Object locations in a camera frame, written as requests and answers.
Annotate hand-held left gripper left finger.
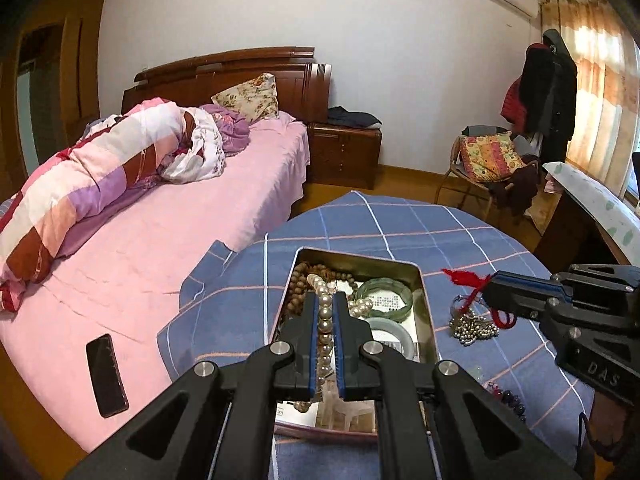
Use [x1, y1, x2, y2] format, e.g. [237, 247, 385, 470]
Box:
[65, 290, 321, 480]

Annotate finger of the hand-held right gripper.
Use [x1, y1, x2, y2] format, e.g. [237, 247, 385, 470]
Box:
[492, 264, 640, 306]
[482, 280, 640, 351]

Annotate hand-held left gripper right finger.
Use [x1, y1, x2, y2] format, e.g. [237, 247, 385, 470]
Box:
[331, 292, 583, 480]

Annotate pearl necklace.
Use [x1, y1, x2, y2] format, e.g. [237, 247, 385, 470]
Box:
[295, 274, 373, 413]

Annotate brown wooden bead necklace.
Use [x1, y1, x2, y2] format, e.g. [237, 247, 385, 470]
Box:
[282, 261, 358, 321]

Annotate pale jade bangle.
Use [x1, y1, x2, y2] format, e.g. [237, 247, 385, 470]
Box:
[360, 316, 417, 361]

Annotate red tassel cord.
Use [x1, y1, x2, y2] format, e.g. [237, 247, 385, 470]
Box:
[441, 267, 516, 331]

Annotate green segmented jade bracelet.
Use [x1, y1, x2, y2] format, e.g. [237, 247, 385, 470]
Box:
[356, 277, 415, 318]

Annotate metal tin box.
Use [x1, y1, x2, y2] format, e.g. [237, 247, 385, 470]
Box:
[269, 246, 437, 443]

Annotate silver bangle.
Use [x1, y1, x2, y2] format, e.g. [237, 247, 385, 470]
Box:
[450, 294, 483, 321]

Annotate printed paper leaflet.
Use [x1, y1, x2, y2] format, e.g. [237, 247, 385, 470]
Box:
[275, 287, 416, 431]

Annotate wooden desk with patterned cover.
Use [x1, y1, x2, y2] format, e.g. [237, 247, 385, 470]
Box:
[542, 161, 640, 261]

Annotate window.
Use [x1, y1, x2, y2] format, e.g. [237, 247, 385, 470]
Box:
[622, 35, 640, 206]

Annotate dark red garment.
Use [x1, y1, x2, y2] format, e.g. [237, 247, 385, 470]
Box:
[487, 162, 540, 216]

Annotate blue checked tablecloth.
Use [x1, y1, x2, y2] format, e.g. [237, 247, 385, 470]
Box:
[156, 190, 596, 480]

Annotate colourful patterned cushion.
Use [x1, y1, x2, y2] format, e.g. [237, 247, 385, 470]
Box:
[459, 131, 526, 183]

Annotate wooden bed with pink sheet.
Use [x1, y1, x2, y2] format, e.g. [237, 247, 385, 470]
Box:
[0, 46, 333, 453]

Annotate wooden nightstand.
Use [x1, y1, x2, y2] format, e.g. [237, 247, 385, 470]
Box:
[306, 121, 383, 191]

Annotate black hanging coat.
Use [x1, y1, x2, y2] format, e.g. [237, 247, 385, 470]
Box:
[517, 29, 578, 161]

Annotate orange patterned curtain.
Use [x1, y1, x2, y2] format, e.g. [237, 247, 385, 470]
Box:
[537, 0, 640, 201]

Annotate red padded jacket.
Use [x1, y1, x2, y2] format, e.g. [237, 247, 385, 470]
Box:
[501, 77, 526, 131]

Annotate white floral sheet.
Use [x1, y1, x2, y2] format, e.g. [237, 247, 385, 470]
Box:
[160, 106, 226, 184]

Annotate black smartphone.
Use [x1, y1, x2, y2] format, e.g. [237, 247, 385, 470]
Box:
[85, 332, 130, 419]

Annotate purple blanket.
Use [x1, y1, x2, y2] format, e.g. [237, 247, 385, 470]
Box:
[197, 104, 251, 158]

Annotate dark folded clothes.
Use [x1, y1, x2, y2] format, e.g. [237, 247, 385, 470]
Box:
[326, 106, 382, 128]

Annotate floral pillow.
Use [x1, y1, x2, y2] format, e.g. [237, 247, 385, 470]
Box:
[211, 73, 279, 123]

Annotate pink patchwork quilt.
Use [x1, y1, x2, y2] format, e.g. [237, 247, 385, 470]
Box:
[0, 99, 196, 311]

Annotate wooden wardrobe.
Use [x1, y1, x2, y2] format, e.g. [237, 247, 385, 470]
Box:
[0, 0, 108, 201]

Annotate dark purple bead bracelet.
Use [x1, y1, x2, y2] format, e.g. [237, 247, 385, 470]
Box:
[485, 381, 527, 423]

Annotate metal frame chair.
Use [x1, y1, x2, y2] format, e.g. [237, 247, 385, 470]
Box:
[434, 125, 541, 211]

